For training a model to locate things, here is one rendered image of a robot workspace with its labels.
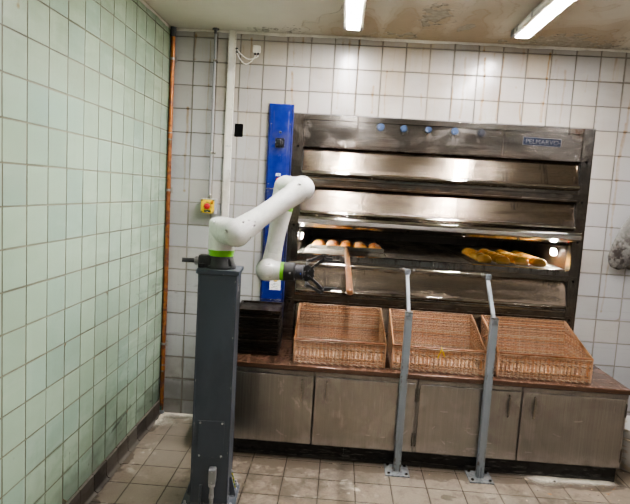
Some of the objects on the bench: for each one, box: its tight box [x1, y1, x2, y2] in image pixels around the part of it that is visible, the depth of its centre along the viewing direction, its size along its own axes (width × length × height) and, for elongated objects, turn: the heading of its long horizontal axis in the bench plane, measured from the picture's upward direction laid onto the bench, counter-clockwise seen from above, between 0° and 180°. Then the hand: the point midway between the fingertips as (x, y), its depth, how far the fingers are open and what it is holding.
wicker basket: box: [292, 302, 387, 369], centre depth 356 cm, size 49×56×28 cm
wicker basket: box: [480, 315, 594, 384], centre depth 351 cm, size 49×56×28 cm
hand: (336, 274), depth 278 cm, fingers open, 13 cm apart
